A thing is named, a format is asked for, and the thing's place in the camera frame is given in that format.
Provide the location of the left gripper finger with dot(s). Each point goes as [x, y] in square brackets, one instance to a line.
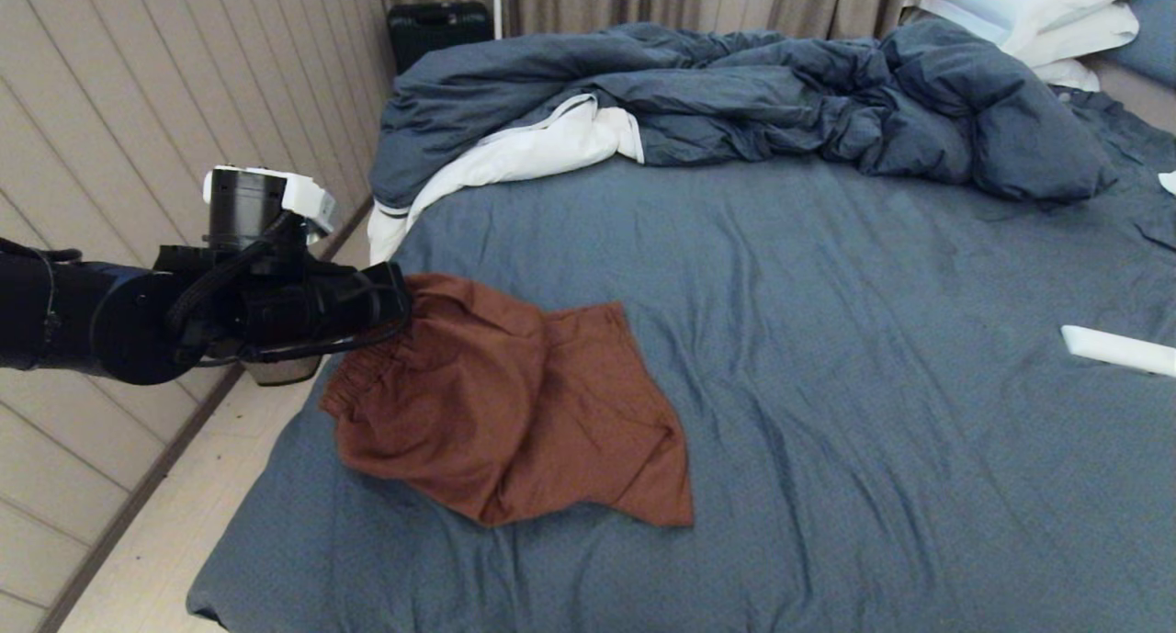
[388, 298]

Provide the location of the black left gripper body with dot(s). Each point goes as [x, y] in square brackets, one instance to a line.
[276, 307]

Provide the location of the black and orange left arm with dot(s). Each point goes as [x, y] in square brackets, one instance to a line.
[64, 316]

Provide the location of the bronze trash bin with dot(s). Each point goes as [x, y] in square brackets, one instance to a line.
[280, 371]

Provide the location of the black suitcase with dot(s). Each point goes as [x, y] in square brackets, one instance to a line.
[439, 34]

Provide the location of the crumpled blue duvet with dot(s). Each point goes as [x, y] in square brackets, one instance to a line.
[735, 91]

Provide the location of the blue bed sheet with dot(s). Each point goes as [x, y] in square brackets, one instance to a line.
[919, 339]

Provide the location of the flat white rectangular object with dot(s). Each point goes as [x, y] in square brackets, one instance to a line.
[1121, 350]

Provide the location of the beige headboard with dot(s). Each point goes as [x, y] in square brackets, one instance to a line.
[1139, 94]

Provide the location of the small white scrap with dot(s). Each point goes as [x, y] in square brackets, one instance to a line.
[1169, 183]

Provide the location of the blue pillow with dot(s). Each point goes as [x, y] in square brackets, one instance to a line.
[1153, 34]

